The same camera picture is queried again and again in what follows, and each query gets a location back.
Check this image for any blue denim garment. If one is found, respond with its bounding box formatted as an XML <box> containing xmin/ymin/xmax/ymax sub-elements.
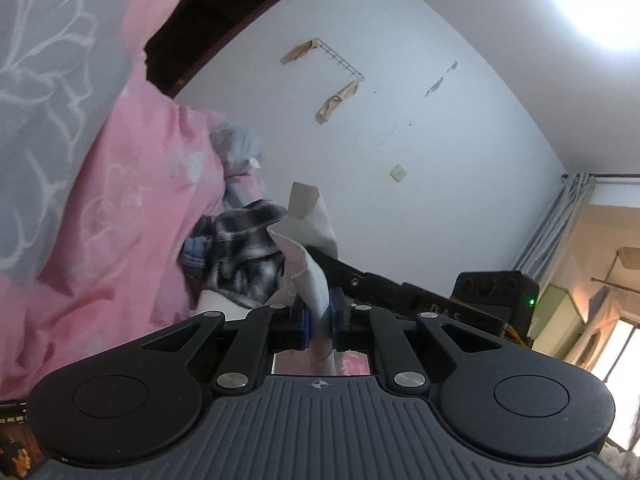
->
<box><xmin>180</xmin><ymin>237</ymin><xmax>212</xmax><ymax>272</ymax></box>

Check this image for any grey curtain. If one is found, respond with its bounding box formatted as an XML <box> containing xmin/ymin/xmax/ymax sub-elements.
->
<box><xmin>510</xmin><ymin>172</ymin><xmax>596</xmax><ymax>273</ymax></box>

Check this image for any white wall hook rack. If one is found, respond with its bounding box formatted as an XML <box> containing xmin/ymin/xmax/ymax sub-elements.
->
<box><xmin>311</xmin><ymin>37</ymin><xmax>365</xmax><ymax>82</ymax></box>

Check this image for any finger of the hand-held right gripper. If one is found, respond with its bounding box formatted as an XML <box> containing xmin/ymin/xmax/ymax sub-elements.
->
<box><xmin>310</xmin><ymin>246</ymin><xmax>372</xmax><ymax>307</ymax></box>

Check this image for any black curtain rod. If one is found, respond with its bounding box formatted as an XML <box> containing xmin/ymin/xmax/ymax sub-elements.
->
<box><xmin>560</xmin><ymin>172</ymin><xmax>640</xmax><ymax>182</ymax></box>

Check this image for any pale yellow cabinet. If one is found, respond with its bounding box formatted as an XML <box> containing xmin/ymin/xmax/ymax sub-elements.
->
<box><xmin>529</xmin><ymin>280</ymin><xmax>591</xmax><ymax>361</ymax></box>

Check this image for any black smartphone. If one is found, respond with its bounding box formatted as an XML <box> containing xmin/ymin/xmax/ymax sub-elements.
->
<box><xmin>0</xmin><ymin>401</ymin><xmax>38</xmax><ymax>480</ymax></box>

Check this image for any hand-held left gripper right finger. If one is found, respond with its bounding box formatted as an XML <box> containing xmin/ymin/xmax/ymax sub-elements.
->
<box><xmin>329</xmin><ymin>289</ymin><xmax>503</xmax><ymax>395</ymax></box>

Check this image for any dark wooden panel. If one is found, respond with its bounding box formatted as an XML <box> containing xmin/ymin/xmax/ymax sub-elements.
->
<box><xmin>144</xmin><ymin>0</ymin><xmax>305</xmax><ymax>100</ymax></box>

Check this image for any beige tape strip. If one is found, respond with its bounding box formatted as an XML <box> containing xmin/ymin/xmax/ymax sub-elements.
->
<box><xmin>315</xmin><ymin>80</ymin><xmax>360</xmax><ymax>123</ymax></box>
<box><xmin>280</xmin><ymin>37</ymin><xmax>318</xmax><ymax>65</ymax></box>

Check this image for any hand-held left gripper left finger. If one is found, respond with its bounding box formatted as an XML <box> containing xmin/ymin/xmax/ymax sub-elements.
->
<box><xmin>141</xmin><ymin>304</ymin><xmax>310</xmax><ymax>395</ymax></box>

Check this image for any dark plaid shirt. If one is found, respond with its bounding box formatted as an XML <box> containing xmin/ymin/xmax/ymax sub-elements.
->
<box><xmin>180</xmin><ymin>200</ymin><xmax>292</xmax><ymax>311</ymax></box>

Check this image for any pink grey floral quilt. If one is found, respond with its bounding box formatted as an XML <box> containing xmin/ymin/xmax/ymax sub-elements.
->
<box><xmin>0</xmin><ymin>0</ymin><xmax>271</xmax><ymax>401</ymax></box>

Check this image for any white button shirt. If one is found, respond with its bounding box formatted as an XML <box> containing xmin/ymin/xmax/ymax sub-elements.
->
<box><xmin>267</xmin><ymin>182</ymin><xmax>341</xmax><ymax>376</ymax></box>

